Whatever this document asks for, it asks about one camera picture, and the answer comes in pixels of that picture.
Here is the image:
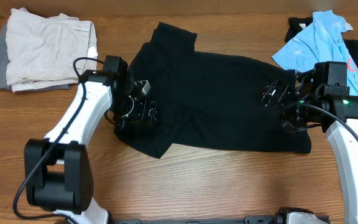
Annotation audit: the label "light blue t-shirt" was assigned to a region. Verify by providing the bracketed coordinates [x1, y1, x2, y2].
[272, 10, 358, 96]

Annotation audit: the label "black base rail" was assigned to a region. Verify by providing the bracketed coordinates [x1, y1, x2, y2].
[54, 214, 332, 224]

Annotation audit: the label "plain black t-shirt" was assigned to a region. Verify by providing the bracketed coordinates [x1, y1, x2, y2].
[115, 23, 311, 158]

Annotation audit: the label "black logo t-shirt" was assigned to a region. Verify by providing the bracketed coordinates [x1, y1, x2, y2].
[284, 17, 358, 68]

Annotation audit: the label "folded beige shorts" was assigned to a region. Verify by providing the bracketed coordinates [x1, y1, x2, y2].
[6, 7, 98, 92]

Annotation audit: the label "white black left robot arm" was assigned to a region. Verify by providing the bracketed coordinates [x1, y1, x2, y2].
[13, 55, 158, 224]

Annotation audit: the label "folded grey garment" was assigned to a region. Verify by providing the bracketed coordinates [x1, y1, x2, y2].
[0, 18, 78, 92]

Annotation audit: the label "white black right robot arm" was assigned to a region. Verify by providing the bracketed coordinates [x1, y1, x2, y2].
[262, 62, 358, 223]

